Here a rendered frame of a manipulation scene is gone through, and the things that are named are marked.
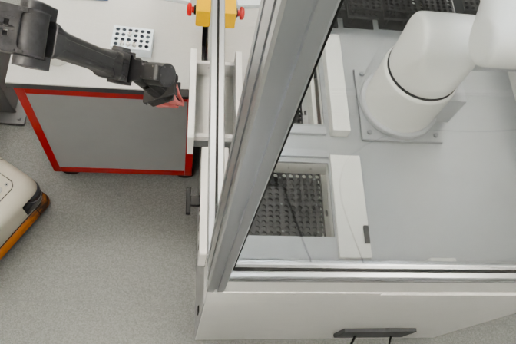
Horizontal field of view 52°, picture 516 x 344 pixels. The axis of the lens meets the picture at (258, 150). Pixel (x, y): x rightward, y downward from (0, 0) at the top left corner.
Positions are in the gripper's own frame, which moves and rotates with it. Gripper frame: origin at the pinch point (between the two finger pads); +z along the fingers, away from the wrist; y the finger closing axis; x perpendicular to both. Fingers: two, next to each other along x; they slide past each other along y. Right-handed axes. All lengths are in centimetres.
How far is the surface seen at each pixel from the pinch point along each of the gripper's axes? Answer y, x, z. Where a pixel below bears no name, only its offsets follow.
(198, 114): 0.8, 0.7, 8.4
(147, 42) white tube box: -15.4, 29.0, 2.9
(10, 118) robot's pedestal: -112, 42, 29
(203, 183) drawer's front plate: 7.4, -24.7, 1.8
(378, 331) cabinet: 25, -53, 86
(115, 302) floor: -70, -37, 60
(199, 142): 2.8, -10.0, 6.2
